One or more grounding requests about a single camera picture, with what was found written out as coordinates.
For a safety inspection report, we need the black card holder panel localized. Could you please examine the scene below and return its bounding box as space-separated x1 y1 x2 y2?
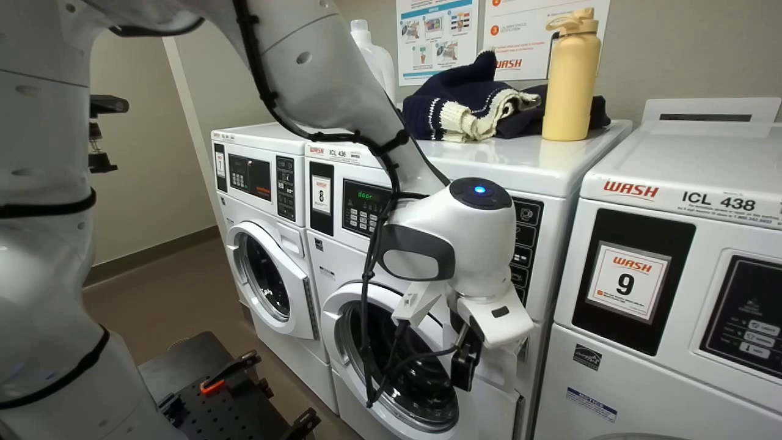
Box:
573 208 698 356

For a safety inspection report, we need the white detergent jug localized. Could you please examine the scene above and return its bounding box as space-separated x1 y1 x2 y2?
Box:
349 16 400 105

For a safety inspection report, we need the round white washer door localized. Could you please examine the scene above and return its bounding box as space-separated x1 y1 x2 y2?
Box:
225 220 320 341
318 281 462 440

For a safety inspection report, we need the orange-handled clamp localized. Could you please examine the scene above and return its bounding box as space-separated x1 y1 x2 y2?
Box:
197 348 264 400

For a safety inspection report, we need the black stereo camera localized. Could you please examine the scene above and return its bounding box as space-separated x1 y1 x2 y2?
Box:
88 93 132 117

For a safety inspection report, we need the navy and cream cloth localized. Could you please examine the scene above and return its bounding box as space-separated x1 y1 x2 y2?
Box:
402 48 546 141

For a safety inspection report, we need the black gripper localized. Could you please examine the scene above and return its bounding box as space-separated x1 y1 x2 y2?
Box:
450 317 490 390

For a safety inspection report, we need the black clamp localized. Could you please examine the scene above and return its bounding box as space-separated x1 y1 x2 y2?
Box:
285 406 325 440

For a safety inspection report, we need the white number nine card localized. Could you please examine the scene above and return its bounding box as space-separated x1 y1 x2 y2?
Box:
585 240 673 324

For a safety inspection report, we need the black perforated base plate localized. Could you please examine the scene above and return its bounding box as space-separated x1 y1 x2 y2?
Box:
137 328 325 440

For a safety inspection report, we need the blue instruction poster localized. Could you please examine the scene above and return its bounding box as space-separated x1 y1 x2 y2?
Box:
397 0 481 87

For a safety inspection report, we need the black washer card slot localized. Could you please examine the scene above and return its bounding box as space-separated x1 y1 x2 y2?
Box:
309 159 338 240
214 141 231 196

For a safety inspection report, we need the small black sticker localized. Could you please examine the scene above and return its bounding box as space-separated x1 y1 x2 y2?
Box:
573 341 607 373

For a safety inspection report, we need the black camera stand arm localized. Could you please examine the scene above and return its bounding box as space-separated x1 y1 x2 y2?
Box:
85 120 120 175

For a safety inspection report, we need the white washer numbered nine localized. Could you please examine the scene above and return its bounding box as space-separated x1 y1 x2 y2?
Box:
533 94 782 440

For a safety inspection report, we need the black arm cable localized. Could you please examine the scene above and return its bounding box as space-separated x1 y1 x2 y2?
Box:
231 0 484 410

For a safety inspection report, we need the black washer button panel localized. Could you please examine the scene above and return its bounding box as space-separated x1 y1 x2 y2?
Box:
508 192 546 307
274 154 299 223
701 254 782 381

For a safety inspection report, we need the yellow water bottle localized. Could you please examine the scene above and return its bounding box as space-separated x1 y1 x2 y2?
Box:
541 7 605 144

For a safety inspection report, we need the small blue sticker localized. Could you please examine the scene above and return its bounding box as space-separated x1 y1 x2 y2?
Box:
566 386 621 425

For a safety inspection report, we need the white front-load washing machine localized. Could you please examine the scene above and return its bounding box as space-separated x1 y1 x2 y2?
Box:
208 120 341 412
303 117 635 440

